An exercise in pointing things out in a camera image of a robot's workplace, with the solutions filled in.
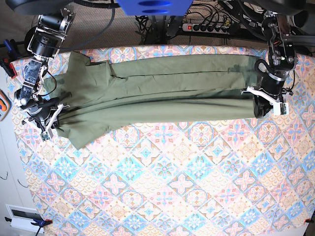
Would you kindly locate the white power strip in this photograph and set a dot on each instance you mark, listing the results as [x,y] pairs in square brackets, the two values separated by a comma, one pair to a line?
[215,28]

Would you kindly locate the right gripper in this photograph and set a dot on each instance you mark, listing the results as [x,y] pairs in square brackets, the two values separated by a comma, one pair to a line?
[43,114]

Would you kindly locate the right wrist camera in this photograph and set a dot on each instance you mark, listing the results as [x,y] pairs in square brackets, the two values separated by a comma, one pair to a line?
[46,135]

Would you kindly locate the red black clamp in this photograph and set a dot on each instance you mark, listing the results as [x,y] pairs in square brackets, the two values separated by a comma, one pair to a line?
[12,54]

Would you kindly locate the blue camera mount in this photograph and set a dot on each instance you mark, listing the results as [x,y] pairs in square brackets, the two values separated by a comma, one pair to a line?
[155,7]

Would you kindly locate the green t-shirt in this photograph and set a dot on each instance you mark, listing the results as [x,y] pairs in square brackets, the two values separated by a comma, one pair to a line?
[107,96]

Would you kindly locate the blue clamp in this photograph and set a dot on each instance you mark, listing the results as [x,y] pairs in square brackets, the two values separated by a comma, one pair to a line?
[41,223]

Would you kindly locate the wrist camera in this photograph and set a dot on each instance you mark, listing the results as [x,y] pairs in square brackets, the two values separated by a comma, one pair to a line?
[280,108]
[46,135]

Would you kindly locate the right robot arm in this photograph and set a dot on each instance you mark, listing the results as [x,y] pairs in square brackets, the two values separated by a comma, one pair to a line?
[48,36]

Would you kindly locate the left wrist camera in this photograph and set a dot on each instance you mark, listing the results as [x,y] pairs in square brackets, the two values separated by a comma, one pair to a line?
[280,108]

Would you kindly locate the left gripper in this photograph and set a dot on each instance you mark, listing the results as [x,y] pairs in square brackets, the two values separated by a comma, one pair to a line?
[263,101]

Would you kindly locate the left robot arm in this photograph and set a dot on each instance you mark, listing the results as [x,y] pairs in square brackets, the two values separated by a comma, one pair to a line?
[282,58]

